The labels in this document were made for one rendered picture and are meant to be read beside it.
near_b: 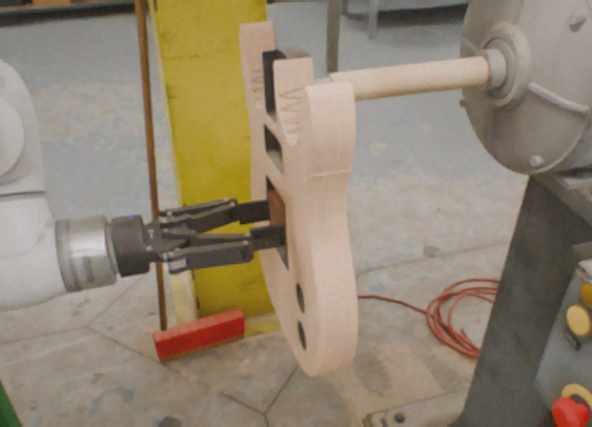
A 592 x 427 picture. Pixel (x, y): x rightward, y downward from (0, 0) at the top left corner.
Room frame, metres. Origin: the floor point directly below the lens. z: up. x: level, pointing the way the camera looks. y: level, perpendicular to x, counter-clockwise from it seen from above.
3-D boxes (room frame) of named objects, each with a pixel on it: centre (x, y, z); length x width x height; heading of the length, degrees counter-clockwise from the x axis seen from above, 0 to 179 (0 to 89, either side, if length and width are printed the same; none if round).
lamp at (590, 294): (0.40, -0.29, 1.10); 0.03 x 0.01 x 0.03; 16
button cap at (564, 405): (0.36, -0.30, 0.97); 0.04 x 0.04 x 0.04; 16
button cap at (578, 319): (0.41, -0.29, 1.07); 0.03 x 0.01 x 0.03; 16
